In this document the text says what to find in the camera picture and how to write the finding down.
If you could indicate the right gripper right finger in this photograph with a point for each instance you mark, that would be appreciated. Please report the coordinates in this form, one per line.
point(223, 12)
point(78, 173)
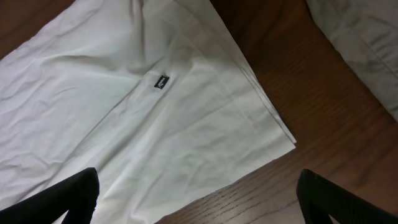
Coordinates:
point(322, 201)

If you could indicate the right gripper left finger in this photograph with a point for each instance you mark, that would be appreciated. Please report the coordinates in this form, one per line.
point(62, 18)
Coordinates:
point(75, 197)

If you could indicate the white t-shirt black logo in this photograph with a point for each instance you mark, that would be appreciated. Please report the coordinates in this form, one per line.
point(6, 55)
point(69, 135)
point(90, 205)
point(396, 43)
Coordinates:
point(155, 95)

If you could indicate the beige khaki shorts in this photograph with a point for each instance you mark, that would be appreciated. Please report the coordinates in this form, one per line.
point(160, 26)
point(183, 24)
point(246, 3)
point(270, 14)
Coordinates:
point(364, 32)

